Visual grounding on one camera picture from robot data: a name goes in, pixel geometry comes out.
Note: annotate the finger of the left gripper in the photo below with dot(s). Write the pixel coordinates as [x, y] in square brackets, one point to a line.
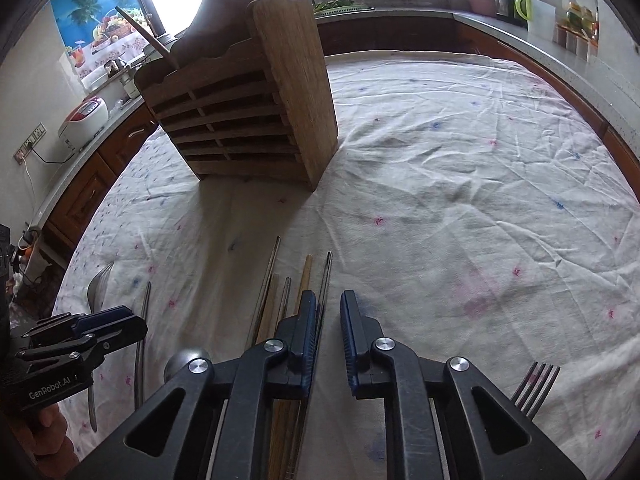
[120, 333]
[97, 323]

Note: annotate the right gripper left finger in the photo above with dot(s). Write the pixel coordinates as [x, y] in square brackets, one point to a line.
[212, 421]

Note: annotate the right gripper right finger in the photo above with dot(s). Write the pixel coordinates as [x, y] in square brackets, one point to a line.
[443, 419]

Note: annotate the steel spoon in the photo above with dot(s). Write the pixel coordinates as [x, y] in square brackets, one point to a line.
[96, 291]

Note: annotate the left hand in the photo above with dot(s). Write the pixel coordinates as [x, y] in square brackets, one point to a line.
[46, 444]

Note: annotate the steel fork left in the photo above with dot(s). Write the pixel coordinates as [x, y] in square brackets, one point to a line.
[140, 351]

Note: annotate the steel fork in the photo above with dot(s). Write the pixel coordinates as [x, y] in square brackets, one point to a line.
[535, 387]
[140, 351]

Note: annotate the steel fork right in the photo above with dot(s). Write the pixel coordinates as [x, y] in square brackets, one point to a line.
[535, 387]

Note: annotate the white floral tablecloth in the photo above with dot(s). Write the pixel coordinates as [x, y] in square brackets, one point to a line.
[471, 209]

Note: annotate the red white rice cooker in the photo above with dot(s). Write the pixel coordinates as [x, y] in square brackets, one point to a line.
[83, 123]

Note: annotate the wooden utensil holder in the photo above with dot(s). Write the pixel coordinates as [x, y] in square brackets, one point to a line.
[244, 92]

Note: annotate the tropical fruit poster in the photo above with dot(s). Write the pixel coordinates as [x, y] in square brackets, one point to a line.
[94, 32]

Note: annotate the green vegetables basket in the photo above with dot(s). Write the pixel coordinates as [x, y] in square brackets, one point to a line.
[331, 6]

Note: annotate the spice jar set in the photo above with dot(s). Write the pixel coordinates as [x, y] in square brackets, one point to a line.
[578, 31]

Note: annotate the pink bowl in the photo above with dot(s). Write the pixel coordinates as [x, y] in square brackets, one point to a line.
[483, 7]

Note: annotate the steel electric kettle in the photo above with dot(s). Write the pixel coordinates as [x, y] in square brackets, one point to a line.
[505, 8]

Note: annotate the wall power strip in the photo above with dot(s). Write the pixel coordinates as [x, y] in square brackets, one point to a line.
[32, 140]

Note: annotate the white pitcher green handle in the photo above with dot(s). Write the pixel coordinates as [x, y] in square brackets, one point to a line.
[524, 9]

